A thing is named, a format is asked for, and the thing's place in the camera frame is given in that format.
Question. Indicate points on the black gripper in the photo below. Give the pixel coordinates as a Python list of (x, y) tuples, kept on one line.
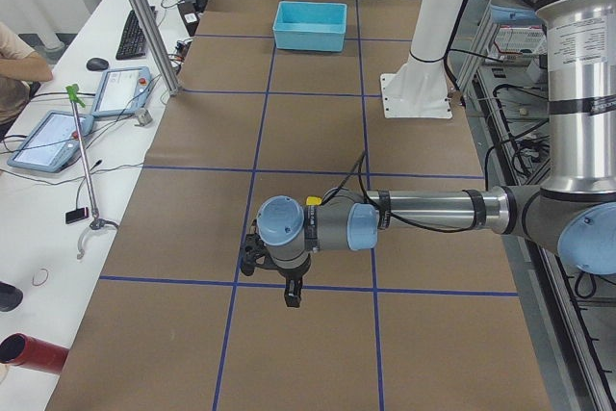
[(292, 276)]

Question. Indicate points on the yellow beetle toy car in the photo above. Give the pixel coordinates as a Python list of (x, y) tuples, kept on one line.
[(313, 200)]

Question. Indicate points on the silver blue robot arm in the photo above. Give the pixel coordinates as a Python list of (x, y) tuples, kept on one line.
[(571, 214)]

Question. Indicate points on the small black device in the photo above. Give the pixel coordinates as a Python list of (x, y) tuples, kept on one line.
[(76, 215)]

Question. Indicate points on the far teach pendant tablet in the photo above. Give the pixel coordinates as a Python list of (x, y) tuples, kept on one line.
[(122, 91)]

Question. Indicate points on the teach pendant tablet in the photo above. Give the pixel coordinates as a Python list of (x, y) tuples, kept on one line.
[(51, 146), (122, 91)]

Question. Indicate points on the light blue plastic bin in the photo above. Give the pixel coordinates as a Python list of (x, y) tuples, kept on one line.
[(310, 26)]

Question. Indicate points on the red cylinder tube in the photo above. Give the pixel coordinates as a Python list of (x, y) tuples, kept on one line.
[(21, 350)]

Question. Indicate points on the near teach pendant tablet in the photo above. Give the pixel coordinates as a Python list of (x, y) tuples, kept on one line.
[(51, 146)]

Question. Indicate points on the black keyboard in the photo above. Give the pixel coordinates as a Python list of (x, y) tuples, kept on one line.
[(132, 43)]

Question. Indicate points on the black computer mouse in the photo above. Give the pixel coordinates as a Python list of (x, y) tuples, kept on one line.
[(97, 64)]

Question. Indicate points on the person in beige shirt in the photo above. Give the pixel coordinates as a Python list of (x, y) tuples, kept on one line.
[(21, 68)]

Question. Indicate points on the green handled reacher grabber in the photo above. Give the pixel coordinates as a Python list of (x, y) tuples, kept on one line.
[(97, 222)]

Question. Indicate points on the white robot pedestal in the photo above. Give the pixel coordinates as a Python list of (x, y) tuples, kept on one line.
[(419, 89)]

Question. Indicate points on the aluminium frame post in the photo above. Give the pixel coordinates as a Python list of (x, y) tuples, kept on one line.
[(156, 44)]

